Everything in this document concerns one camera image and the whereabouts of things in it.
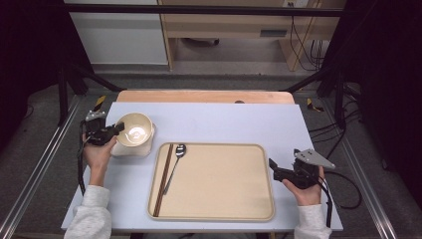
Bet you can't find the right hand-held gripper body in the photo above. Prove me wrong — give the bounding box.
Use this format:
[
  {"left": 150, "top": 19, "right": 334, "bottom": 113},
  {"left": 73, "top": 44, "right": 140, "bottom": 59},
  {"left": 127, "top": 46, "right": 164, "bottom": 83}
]
[{"left": 283, "top": 148, "right": 336, "bottom": 190}]

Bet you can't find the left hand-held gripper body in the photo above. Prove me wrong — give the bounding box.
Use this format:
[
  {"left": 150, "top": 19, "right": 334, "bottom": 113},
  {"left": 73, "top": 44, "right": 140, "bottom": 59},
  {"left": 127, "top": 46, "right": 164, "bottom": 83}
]
[{"left": 84, "top": 110, "right": 116, "bottom": 146}]

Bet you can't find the beige bowl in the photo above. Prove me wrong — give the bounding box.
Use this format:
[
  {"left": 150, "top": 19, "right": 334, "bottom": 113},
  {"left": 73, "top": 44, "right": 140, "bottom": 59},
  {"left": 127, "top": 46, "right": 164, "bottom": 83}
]
[{"left": 115, "top": 112, "right": 154, "bottom": 148}]

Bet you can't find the square beige plate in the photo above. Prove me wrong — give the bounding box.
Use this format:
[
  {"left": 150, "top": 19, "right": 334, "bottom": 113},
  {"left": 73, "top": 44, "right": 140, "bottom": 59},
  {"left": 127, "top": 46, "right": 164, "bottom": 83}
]
[{"left": 110, "top": 122, "right": 157, "bottom": 158}]

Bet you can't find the large beige tray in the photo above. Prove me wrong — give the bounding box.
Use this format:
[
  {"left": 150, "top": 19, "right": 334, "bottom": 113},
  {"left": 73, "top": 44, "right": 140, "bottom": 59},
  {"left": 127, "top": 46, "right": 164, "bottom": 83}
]
[{"left": 146, "top": 141, "right": 276, "bottom": 223}]

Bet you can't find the metal spoon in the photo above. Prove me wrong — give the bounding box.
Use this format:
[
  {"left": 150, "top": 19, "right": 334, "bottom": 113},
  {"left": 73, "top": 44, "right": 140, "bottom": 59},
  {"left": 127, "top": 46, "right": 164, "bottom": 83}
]
[{"left": 163, "top": 142, "right": 188, "bottom": 196}]

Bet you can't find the person's left hand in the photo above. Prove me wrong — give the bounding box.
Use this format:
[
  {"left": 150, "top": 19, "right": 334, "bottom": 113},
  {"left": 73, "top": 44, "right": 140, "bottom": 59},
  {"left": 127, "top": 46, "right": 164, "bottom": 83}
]
[{"left": 82, "top": 133, "right": 118, "bottom": 172}]

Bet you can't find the person's right hand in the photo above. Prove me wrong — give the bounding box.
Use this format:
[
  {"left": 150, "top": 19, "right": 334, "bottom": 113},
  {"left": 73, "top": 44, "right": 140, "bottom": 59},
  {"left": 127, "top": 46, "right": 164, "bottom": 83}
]
[{"left": 281, "top": 165, "right": 326, "bottom": 208}]

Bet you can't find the yellow black floor tape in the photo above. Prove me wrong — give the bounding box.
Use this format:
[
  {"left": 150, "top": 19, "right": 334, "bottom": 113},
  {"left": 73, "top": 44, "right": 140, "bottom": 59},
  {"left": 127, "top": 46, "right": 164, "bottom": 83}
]
[
  {"left": 306, "top": 97, "right": 325, "bottom": 114},
  {"left": 93, "top": 95, "right": 107, "bottom": 114}
]

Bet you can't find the black metal stand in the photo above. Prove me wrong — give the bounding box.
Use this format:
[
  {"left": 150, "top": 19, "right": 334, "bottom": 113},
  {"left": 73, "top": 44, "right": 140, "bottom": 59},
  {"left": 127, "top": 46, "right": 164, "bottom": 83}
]
[
  {"left": 57, "top": 63, "right": 124, "bottom": 127},
  {"left": 284, "top": 66, "right": 348, "bottom": 131}
]

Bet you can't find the wooden table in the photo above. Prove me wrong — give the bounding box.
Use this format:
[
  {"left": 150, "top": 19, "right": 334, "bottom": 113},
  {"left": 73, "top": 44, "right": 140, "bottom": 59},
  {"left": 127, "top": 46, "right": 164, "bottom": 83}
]
[{"left": 115, "top": 89, "right": 297, "bottom": 106}]

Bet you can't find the white cabinet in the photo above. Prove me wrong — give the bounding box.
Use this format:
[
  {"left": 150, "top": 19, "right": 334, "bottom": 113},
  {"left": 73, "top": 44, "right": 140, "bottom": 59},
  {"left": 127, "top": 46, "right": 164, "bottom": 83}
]
[{"left": 64, "top": 0, "right": 169, "bottom": 66}]

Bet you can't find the black curtain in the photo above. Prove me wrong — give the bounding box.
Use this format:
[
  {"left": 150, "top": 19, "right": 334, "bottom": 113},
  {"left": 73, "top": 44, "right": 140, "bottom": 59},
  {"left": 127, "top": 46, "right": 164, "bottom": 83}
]
[
  {"left": 0, "top": 0, "right": 95, "bottom": 152},
  {"left": 317, "top": 0, "right": 422, "bottom": 202}
]

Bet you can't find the black horizontal bar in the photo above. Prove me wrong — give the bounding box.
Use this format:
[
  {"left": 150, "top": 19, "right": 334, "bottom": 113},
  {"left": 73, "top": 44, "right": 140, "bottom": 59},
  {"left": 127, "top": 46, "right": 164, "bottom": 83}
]
[{"left": 64, "top": 3, "right": 346, "bottom": 18}]

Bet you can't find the light wooden desk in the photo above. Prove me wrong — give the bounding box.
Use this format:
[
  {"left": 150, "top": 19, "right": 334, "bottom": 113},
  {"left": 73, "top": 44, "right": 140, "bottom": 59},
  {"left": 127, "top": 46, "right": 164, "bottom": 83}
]
[{"left": 157, "top": 0, "right": 346, "bottom": 72}]

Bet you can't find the white power strip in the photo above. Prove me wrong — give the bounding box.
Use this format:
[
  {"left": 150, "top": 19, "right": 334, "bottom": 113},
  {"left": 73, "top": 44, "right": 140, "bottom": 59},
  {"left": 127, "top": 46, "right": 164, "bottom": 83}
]
[{"left": 282, "top": 0, "right": 311, "bottom": 9}]

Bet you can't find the black floor cable bundle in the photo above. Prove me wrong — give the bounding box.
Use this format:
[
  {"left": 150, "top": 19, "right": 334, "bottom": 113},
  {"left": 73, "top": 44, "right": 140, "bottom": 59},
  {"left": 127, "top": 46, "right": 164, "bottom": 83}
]
[{"left": 308, "top": 83, "right": 363, "bottom": 154}]

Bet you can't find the right hand-held gripper cable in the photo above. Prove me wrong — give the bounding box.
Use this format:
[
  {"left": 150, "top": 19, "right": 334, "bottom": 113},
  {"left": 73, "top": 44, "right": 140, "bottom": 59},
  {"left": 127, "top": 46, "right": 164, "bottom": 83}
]
[{"left": 322, "top": 170, "right": 363, "bottom": 230}]

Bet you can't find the aluminium rail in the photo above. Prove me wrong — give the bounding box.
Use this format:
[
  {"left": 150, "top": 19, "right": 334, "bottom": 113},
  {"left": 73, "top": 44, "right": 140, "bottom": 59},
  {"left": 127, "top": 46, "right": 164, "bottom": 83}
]
[
  {"left": 0, "top": 95, "right": 84, "bottom": 239},
  {"left": 321, "top": 99, "right": 398, "bottom": 239}
]

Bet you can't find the black hanging cable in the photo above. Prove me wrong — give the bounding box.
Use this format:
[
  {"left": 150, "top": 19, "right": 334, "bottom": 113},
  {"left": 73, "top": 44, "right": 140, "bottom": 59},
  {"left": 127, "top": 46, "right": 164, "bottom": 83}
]
[{"left": 290, "top": 2, "right": 325, "bottom": 72}]

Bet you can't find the yellow hanging cable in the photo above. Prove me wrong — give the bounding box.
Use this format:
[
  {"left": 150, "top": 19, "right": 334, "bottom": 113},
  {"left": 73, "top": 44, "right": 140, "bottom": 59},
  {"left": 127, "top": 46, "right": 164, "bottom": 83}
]
[{"left": 296, "top": 15, "right": 316, "bottom": 69}]

